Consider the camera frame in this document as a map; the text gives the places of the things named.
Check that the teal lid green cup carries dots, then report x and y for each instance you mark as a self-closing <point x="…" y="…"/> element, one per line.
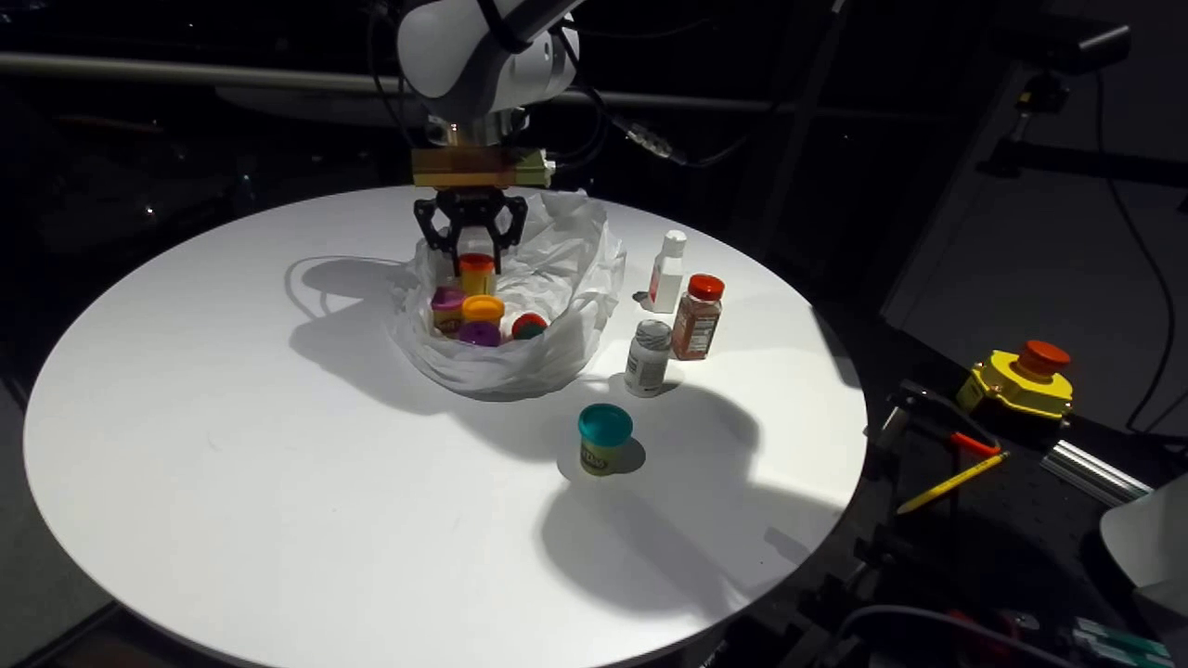
<point x="602" y="437"/>

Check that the metal railing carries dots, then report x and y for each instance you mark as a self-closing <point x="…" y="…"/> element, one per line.
<point x="172" y="72"/>

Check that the yellow lid container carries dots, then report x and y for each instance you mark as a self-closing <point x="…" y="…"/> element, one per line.
<point x="485" y="310"/>

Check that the red lid spice jar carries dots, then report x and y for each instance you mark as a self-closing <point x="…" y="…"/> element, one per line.
<point x="696" y="320"/>

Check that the white round pill bottle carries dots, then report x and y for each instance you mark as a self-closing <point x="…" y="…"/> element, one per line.
<point x="649" y="353"/>

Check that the magenta lid container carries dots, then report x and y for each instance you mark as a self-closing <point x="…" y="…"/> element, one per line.
<point x="446" y="310"/>

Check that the red emergency stop button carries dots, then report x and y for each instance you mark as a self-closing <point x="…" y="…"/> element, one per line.
<point x="1028" y="380"/>

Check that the white square bottle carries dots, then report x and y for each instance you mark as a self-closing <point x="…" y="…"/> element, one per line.
<point x="665" y="272"/>

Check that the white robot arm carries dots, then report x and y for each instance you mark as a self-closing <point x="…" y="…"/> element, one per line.
<point x="472" y="61"/>

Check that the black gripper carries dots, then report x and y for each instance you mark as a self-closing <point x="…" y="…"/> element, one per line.
<point x="455" y="210"/>

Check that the white plastic bag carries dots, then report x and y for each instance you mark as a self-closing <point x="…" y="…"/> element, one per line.
<point x="569" y="268"/>

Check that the orange lid yellow cup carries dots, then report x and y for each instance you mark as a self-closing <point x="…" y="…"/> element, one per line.
<point x="478" y="272"/>

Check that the purple bottle with holes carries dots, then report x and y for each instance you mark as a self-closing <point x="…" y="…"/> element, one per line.
<point x="480" y="337"/>

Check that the yellow pencil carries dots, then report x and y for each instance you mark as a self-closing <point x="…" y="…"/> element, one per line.
<point x="953" y="486"/>

